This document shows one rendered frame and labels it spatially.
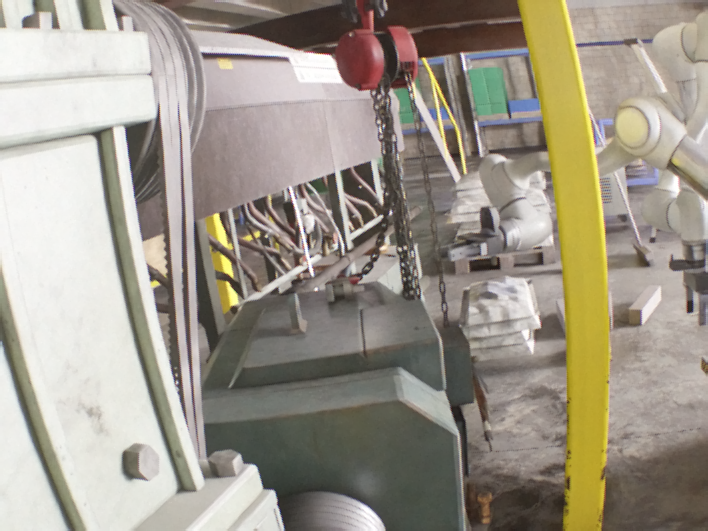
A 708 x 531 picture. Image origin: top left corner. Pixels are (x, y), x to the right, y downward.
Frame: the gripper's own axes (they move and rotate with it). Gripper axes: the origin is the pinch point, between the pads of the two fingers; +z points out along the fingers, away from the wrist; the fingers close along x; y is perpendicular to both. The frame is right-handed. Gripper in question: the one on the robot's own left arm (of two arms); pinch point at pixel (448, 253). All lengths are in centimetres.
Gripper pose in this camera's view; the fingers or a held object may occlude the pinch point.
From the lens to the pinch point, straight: 178.3
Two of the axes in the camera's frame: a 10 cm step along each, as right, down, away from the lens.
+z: -8.7, 2.2, -4.4
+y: 1.6, 9.7, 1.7
